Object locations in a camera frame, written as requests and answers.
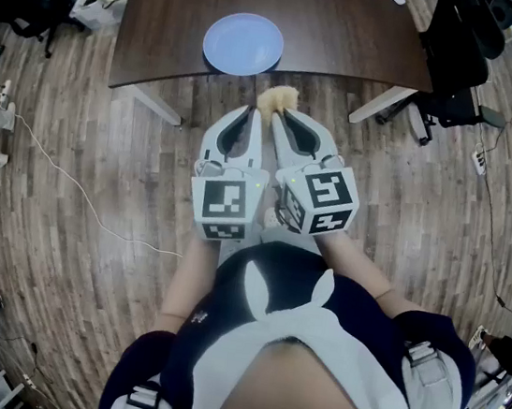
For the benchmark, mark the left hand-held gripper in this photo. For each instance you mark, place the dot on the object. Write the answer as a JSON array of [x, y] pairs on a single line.
[[223, 199]]

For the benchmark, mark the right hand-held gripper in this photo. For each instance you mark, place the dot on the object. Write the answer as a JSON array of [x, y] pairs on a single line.
[[329, 188]]

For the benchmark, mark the tan sponge piece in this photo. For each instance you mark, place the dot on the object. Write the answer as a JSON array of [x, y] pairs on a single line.
[[278, 98]]

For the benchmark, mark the big blue plate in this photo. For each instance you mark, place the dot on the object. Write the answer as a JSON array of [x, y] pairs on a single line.
[[243, 44]]

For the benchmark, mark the person's left forearm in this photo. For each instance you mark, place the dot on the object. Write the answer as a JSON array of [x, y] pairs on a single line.
[[190, 284]]

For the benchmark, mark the person's right forearm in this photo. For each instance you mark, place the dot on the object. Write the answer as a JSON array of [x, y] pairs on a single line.
[[360, 270]]

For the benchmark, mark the person's white shoe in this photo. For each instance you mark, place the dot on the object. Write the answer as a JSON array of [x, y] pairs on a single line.
[[272, 220]]

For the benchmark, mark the white table leg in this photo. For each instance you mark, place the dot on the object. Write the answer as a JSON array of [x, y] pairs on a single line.
[[381, 104], [157, 102]]

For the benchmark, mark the person's grey trousers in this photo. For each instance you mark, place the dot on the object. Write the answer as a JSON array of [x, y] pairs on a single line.
[[279, 237]]

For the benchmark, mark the person's torso in navy top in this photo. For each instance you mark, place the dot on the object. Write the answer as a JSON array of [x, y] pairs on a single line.
[[271, 295]]

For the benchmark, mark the white power strip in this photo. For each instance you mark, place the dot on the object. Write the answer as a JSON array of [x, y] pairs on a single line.
[[4, 92], [478, 162]]

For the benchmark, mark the black office chair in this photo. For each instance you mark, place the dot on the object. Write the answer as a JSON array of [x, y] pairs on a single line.
[[64, 2], [456, 57]]

